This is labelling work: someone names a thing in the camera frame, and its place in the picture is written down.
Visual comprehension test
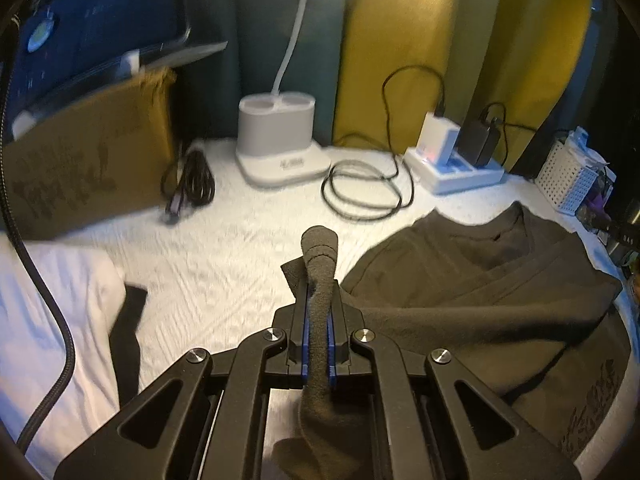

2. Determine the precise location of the laptop with blue screen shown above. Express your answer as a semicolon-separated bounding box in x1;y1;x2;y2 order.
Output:
8;0;194;111

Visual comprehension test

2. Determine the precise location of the white plastic bag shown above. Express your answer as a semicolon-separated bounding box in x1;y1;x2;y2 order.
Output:
564;127;608;171

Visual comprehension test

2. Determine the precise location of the white charger adapter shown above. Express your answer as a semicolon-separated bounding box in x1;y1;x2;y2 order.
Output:
416;112;460;166

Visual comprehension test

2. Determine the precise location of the black braided cable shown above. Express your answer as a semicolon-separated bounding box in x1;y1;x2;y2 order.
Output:
0;58;77;453

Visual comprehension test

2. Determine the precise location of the white desk lamp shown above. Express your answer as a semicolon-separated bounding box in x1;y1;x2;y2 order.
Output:
235;0;331;188

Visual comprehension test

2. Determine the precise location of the black adapter cable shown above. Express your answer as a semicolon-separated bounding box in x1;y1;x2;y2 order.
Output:
482;102;539;172

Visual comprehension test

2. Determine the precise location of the brown cardboard box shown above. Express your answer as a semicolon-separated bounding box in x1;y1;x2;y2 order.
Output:
3;68;177;240

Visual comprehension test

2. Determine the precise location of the white folded garment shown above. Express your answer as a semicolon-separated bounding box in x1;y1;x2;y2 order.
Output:
0;238;126;479

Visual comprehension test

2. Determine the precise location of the white plastic basket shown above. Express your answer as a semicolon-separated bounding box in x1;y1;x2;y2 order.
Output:
535;141;598;216

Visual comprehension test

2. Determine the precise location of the white power strip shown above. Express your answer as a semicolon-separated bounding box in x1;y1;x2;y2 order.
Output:
404;148;504;195

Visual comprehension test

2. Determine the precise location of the black bundled cable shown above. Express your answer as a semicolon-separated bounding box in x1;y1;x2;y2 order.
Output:
160;146;216;224

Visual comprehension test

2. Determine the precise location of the black coiled charging cable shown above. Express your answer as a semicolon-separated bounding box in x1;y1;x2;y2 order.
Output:
321;64;447;222

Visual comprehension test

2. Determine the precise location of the black charger adapter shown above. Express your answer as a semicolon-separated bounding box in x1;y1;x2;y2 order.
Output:
456;120;500;167

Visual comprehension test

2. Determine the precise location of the dark olive t-shirt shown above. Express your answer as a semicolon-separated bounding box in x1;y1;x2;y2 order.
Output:
271;199;632;480

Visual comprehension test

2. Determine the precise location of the black strap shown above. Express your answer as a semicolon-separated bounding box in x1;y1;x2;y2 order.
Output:
108;284;150;406

